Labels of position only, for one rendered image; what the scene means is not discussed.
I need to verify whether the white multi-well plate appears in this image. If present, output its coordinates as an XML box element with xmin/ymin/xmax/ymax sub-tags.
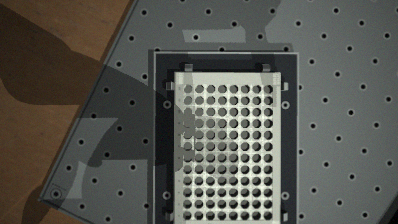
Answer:
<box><xmin>174</xmin><ymin>72</ymin><xmax>281</xmax><ymax>224</ymax></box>

